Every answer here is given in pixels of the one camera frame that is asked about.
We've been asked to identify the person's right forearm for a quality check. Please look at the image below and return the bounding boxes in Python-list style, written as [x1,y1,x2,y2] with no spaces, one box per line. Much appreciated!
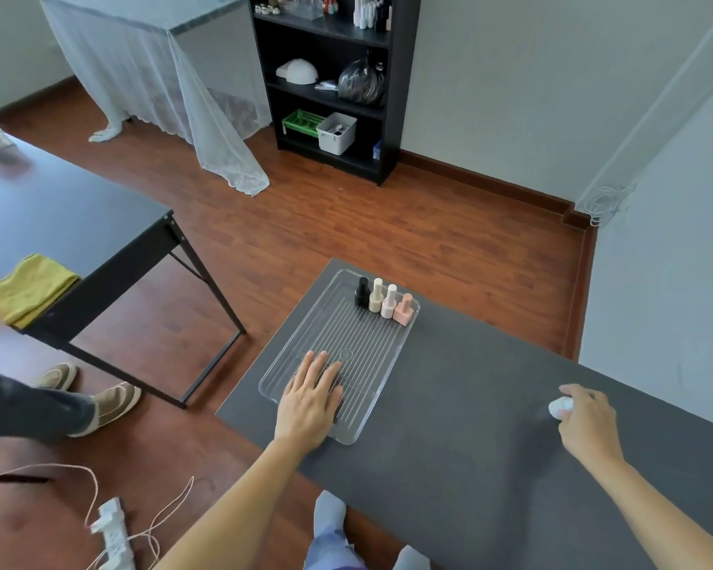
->
[588,454,713,570]

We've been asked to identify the row of nail polish bottles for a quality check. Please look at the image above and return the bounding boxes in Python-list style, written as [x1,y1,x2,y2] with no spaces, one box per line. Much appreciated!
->
[352,0,393,32]

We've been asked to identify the black bookshelf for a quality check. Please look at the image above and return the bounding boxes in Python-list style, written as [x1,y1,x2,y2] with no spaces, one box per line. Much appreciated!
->
[247,0,423,187]

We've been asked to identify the white cable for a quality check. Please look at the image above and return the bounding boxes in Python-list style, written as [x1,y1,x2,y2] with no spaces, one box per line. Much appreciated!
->
[0,463,196,570]

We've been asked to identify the grey slipper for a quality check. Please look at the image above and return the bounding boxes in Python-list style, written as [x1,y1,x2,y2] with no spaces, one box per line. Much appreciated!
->
[392,545,432,570]
[313,490,348,538]

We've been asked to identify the clear box of bottles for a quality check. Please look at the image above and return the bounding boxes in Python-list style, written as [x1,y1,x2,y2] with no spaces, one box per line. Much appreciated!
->
[278,0,326,21]

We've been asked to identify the person's left hand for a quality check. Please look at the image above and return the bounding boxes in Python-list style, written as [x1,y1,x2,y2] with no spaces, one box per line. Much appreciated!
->
[273,350,346,452]

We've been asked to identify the white nail lamp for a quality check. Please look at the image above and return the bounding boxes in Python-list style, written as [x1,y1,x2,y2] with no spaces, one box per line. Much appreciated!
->
[275,58,320,86]

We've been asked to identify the beige shoe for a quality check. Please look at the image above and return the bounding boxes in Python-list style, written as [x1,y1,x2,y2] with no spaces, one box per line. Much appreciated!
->
[36,362,79,392]
[68,381,143,439]

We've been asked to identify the person's left forearm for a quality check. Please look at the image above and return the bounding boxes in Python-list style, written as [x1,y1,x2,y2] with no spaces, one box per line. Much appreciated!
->
[153,438,318,570]

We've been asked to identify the blue patterned trousers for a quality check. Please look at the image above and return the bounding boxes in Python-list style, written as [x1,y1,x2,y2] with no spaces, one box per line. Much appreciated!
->
[303,525,369,570]

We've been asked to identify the white lace tablecloth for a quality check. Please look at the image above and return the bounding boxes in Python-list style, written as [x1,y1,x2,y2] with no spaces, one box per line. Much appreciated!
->
[37,0,273,198]

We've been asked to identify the green plastic basket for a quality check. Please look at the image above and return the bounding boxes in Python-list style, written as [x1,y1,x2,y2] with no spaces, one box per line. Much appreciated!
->
[282,109,328,139]

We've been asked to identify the black metal frame table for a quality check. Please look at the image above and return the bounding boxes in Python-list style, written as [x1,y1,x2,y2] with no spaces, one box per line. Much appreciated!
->
[0,133,248,409]

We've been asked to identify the person's right hand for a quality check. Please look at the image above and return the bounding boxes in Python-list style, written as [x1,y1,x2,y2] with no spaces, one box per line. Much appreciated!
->
[557,383,625,467]

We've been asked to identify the white plastic bin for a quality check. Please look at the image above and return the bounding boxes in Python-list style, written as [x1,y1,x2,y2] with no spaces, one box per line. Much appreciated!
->
[316,112,358,156]

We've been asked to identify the black plastic bag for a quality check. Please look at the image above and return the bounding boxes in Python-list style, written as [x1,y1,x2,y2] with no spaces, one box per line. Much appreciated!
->
[337,50,387,107]

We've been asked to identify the clear ribbed plastic tray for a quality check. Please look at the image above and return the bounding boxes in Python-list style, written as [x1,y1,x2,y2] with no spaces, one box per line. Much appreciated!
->
[258,268,421,446]

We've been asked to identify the yellow cloth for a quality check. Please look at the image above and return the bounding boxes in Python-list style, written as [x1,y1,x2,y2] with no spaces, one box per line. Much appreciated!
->
[0,253,82,330]

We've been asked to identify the white power strip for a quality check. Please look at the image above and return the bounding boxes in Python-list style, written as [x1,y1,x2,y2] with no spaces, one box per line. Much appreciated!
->
[89,497,136,570]

